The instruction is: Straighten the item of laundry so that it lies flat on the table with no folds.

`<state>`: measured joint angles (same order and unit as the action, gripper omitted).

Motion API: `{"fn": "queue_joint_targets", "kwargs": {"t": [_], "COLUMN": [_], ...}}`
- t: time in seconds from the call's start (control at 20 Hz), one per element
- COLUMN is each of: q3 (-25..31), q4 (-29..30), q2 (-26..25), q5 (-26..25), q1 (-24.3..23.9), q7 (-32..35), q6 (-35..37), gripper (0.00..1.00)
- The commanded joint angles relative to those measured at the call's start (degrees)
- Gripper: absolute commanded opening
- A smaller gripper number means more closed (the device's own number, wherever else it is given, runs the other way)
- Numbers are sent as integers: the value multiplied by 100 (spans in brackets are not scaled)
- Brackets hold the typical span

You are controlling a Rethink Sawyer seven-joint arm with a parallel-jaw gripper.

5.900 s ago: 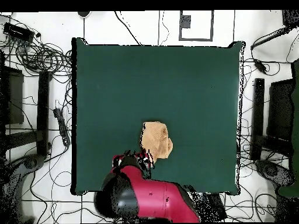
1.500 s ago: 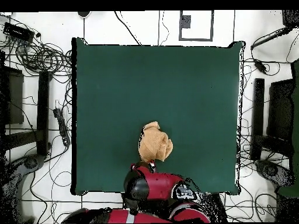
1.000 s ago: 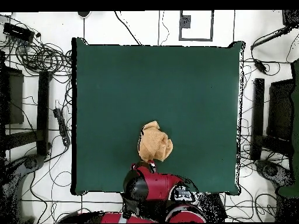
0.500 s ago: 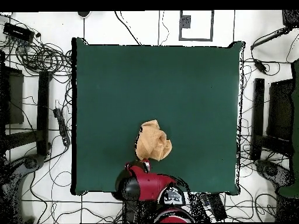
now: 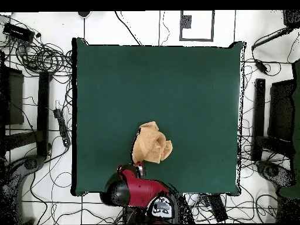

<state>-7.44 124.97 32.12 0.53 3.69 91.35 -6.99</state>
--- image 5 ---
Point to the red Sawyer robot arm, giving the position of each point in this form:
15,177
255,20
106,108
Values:
145,192

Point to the black power strip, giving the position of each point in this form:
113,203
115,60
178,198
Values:
62,127
218,208

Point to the dark grey square patch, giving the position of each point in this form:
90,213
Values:
185,21

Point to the yellow-orange terry towel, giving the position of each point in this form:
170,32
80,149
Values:
150,145

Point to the dark green table cloth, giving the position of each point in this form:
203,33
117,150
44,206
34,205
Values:
164,93

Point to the black metal frame stand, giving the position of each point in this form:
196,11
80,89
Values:
259,117
43,112

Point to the black network switch box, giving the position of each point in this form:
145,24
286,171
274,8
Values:
18,31

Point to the black power adapter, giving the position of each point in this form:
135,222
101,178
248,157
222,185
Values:
261,66

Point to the dark round disc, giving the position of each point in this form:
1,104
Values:
84,13

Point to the dark wheeled stand base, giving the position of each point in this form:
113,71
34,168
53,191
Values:
25,166
274,172

